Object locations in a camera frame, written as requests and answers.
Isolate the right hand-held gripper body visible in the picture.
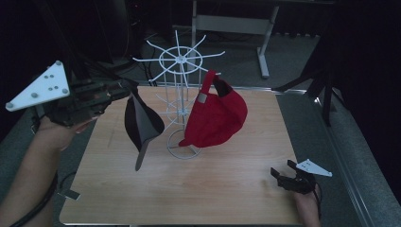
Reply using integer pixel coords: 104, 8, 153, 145
276, 158, 334, 196

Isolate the black tripod stand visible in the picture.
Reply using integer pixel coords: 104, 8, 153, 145
31, 0, 130, 96
271, 31, 352, 128

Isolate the left hand-held gripper cable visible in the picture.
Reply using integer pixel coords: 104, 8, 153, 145
9, 170, 81, 227

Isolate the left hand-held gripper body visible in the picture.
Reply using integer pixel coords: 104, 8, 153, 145
5, 60, 128, 128

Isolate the person's left hand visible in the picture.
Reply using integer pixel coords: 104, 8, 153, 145
35, 113, 100, 153

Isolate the hand-held gripper cable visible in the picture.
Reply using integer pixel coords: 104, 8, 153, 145
9, 170, 81, 227
313, 182, 323, 221

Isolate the person's right hand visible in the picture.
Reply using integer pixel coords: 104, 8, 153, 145
292, 189, 322, 227

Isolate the right hand-held gripper cable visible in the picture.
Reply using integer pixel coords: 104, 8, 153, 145
313, 182, 323, 221

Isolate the grey metal desk frame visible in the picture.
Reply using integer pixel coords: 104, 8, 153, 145
190, 0, 281, 80

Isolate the white wire hat rack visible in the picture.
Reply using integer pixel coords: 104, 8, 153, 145
131, 29, 227, 161

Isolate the red baseball cap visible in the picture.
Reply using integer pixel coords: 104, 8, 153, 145
178, 69, 249, 149

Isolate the grey sun visor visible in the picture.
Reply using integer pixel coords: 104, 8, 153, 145
124, 84, 166, 172

